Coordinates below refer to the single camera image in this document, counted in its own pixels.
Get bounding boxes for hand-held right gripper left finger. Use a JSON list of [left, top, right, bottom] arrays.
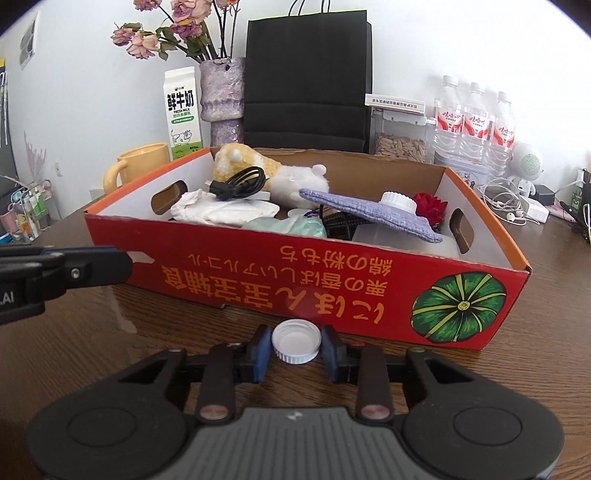
[[119, 324, 272, 421]]

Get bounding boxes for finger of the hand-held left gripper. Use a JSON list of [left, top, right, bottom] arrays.
[[0, 246, 127, 259], [46, 251, 132, 291]]

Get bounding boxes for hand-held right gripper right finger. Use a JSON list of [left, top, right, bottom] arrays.
[[322, 325, 472, 421]]

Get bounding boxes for white ribbed bottle cap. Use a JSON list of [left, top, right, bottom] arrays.
[[271, 319, 322, 365]]

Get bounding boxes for red cardboard box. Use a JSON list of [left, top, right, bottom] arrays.
[[84, 147, 532, 352]]

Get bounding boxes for iridescent plastic bag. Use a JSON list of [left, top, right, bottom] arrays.
[[242, 216, 328, 240]]

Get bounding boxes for black braided cable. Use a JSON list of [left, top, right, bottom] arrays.
[[318, 210, 365, 243]]

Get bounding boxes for purple woven pouch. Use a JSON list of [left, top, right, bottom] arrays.
[[298, 187, 444, 244]]

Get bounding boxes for black usb cable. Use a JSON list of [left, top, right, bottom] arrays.
[[203, 166, 269, 202]]

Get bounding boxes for large white ribbed lid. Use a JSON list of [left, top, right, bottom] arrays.
[[379, 191, 419, 214]]

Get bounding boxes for yellow white plush toy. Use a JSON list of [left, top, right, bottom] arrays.
[[212, 143, 331, 206]]

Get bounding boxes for red fabric flower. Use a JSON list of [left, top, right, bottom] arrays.
[[412, 192, 448, 228]]

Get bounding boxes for yellow mug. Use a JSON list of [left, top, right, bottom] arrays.
[[102, 143, 172, 195]]

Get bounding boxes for pale purple dried sprigs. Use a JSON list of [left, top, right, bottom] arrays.
[[23, 131, 48, 185]]

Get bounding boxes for white milk carton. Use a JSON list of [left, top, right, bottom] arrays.
[[164, 66, 205, 162]]

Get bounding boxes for purple mottled vase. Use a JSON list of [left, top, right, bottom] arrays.
[[199, 56, 246, 147]]

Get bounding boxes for clear container of seeds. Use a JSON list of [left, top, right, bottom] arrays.
[[372, 107, 430, 162]]

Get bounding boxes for white earphones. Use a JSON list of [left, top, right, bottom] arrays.
[[478, 178, 541, 227]]

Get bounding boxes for dried pink roses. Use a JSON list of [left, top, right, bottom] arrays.
[[111, 0, 243, 63]]

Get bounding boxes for white charger block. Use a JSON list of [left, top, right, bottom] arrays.
[[519, 198, 551, 223]]

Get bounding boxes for flat white box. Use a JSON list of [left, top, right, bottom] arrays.
[[365, 93, 424, 110]]

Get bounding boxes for black paper bag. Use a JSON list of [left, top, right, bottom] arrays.
[[244, 0, 374, 154]]

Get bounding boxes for white robot-shaped speaker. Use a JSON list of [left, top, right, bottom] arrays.
[[508, 143, 544, 197]]

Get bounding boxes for black pen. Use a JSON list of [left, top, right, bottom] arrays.
[[556, 200, 591, 241]]

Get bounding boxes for wire rack of toiletries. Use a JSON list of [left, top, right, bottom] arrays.
[[0, 174, 61, 245]]

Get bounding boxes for wall notice sheet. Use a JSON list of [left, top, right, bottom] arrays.
[[18, 11, 40, 70]]

